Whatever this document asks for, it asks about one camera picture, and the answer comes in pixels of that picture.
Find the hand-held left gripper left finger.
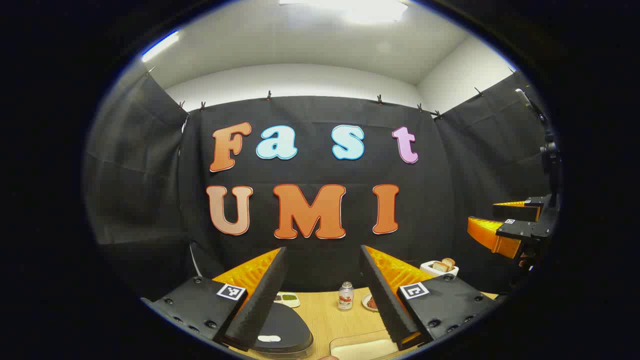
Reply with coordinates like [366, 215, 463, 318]
[141, 246, 290, 351]

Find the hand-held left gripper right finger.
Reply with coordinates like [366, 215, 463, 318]
[359, 244, 501, 351]

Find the black silver rice cooker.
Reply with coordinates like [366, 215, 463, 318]
[225, 302, 315, 360]

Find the clear container of rice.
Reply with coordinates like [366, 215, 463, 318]
[330, 336, 401, 360]

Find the clear plastic bottle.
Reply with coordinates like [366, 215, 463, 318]
[338, 281, 355, 312]

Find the white toaster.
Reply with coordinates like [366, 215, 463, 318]
[420, 259, 459, 279]

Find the black backdrop cloth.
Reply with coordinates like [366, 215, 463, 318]
[85, 70, 556, 301]

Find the ceiling light panel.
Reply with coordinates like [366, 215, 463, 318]
[280, 0, 408, 25]
[141, 31, 180, 63]

